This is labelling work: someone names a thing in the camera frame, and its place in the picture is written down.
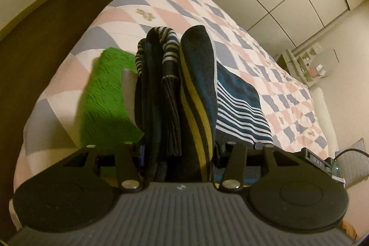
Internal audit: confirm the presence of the white dressing shelf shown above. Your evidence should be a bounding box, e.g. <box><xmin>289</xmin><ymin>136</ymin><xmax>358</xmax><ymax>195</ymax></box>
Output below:
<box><xmin>277</xmin><ymin>44</ymin><xmax>336</xmax><ymax>87</ymax></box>

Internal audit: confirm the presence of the green towel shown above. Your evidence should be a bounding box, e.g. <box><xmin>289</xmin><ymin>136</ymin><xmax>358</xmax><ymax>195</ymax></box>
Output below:
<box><xmin>79</xmin><ymin>47</ymin><xmax>145</xmax><ymax>148</ymax></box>

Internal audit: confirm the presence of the grey knitted cushion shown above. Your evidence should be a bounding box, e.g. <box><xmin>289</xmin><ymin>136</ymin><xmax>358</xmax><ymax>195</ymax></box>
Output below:
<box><xmin>336</xmin><ymin>139</ymin><xmax>369</xmax><ymax>187</ymax></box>

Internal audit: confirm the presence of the pink grey checkered blanket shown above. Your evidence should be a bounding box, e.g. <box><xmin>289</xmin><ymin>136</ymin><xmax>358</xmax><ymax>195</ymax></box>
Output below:
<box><xmin>14</xmin><ymin>0</ymin><xmax>330</xmax><ymax>177</ymax></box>

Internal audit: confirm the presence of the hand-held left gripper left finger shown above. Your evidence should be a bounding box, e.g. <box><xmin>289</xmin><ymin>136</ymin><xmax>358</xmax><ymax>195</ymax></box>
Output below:
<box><xmin>49</xmin><ymin>142</ymin><xmax>146</xmax><ymax>194</ymax></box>

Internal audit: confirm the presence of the long white pillow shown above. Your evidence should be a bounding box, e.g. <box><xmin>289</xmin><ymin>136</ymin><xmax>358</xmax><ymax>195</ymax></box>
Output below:
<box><xmin>311</xmin><ymin>87</ymin><xmax>339</xmax><ymax>155</ymax></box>

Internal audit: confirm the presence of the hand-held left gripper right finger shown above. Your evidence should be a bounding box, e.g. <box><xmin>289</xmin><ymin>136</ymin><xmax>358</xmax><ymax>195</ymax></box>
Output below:
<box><xmin>213</xmin><ymin>142</ymin><xmax>307</xmax><ymax>193</ymax></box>

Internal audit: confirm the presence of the black cable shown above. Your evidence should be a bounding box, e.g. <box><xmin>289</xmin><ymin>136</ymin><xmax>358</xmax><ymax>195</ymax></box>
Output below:
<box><xmin>334</xmin><ymin>148</ymin><xmax>369</xmax><ymax>161</ymax></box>

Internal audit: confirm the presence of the dark striped garment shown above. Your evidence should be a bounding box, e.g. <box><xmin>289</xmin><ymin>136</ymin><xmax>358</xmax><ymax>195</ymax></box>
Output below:
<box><xmin>134</xmin><ymin>25</ymin><xmax>273</xmax><ymax>183</ymax></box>

